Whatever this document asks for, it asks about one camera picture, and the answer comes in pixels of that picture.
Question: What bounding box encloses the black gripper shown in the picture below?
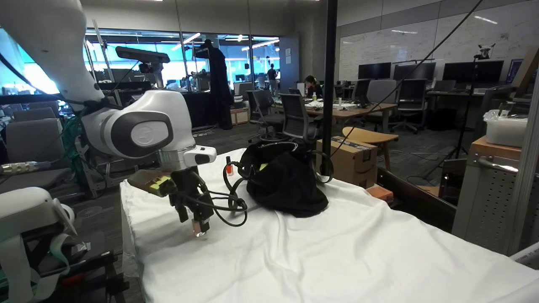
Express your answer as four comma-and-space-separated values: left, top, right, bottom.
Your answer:
167, 166, 216, 232

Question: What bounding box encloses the peach nail polish bottle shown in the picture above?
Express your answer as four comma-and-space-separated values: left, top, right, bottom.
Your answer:
191, 218, 208, 239

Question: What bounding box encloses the small cardboard box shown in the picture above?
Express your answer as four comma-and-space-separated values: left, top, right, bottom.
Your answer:
229, 102, 253, 126

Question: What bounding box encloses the black office chair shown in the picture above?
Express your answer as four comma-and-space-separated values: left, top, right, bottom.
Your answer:
250, 89, 283, 136
278, 90, 314, 141
396, 77, 428, 133

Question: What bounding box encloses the black hanging jacket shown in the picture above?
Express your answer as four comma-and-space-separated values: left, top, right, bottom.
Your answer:
196, 38, 234, 131

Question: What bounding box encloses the seated person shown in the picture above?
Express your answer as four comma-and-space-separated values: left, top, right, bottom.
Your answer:
302, 74, 325, 102

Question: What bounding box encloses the grey padded chair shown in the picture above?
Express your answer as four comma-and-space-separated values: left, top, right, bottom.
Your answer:
5, 116, 66, 165

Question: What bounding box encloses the white tablecloth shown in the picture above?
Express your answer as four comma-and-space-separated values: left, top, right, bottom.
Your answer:
120, 148, 539, 303

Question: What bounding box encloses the long wooden desk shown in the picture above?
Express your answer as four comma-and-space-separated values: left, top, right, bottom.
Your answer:
305, 99, 401, 122

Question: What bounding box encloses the black vertical pole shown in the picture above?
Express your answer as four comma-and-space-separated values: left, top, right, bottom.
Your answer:
319, 0, 341, 176

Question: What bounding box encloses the small brown block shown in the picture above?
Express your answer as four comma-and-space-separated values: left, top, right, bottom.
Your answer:
366, 183, 396, 203

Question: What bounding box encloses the round wooden table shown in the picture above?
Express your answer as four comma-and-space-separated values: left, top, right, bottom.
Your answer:
339, 124, 401, 170

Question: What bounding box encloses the grey office chair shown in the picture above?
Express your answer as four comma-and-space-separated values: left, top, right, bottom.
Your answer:
366, 77, 401, 133

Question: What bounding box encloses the dark low bench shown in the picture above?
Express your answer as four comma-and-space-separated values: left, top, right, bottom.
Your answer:
376, 166, 458, 232

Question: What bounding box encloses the grey cabinet wooden top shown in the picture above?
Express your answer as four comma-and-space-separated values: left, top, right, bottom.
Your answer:
452, 133, 539, 255

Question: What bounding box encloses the wide black computer monitor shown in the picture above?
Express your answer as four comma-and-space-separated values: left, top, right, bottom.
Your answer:
442, 58, 506, 87

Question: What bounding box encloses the white plastic bin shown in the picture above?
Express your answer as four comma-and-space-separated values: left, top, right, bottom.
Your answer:
482, 107, 531, 148

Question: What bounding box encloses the grey metal strut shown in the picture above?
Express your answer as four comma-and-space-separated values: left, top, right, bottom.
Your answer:
504, 65, 539, 259

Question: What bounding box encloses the tan wooden board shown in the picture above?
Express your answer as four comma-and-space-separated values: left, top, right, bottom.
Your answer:
511, 47, 539, 97

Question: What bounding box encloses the tan wrist camera mount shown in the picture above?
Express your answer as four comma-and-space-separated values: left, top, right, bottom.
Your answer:
127, 170, 176, 196

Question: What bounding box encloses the black handbag with strap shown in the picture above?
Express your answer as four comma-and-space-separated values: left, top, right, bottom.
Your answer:
238, 138, 330, 218

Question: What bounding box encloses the orange handled clamp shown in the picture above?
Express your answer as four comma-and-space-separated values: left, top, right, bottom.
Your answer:
63, 271, 90, 289

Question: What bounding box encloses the black stereo camera bar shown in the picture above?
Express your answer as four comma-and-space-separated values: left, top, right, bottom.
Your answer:
115, 45, 172, 64

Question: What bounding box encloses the thin black diagonal cable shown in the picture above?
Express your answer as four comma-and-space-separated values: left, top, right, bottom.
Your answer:
337, 0, 485, 148

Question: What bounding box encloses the black camera tripod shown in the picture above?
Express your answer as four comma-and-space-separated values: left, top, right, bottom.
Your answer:
420, 40, 499, 181

